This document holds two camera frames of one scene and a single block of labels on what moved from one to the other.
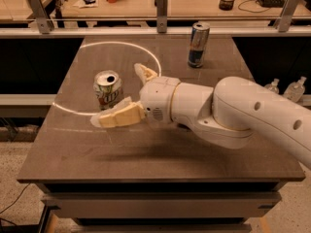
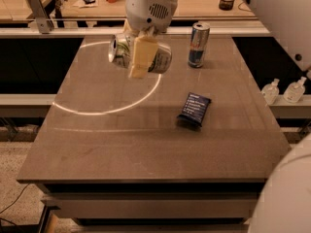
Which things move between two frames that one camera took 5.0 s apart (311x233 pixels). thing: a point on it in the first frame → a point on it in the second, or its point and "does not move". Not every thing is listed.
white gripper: x=157 y=98 → x=147 y=12
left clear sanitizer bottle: x=273 y=86 does not move
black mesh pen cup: x=226 y=2 does not move
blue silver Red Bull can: x=197 y=44 does not move
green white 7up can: x=108 y=88 → x=120 y=52
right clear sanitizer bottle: x=295 y=90 does not move
